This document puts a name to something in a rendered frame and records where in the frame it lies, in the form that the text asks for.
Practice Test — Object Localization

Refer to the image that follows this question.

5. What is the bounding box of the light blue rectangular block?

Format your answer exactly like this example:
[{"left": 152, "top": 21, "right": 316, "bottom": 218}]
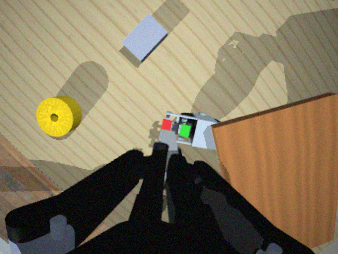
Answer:
[{"left": 122, "top": 13, "right": 168, "bottom": 63}]

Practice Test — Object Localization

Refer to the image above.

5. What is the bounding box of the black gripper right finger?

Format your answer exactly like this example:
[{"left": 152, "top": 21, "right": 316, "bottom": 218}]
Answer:
[{"left": 164, "top": 130, "right": 315, "bottom": 254}]

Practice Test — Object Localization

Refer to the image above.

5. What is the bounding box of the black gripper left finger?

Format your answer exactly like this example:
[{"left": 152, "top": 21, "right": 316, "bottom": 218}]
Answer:
[{"left": 5, "top": 129, "right": 169, "bottom": 254}]

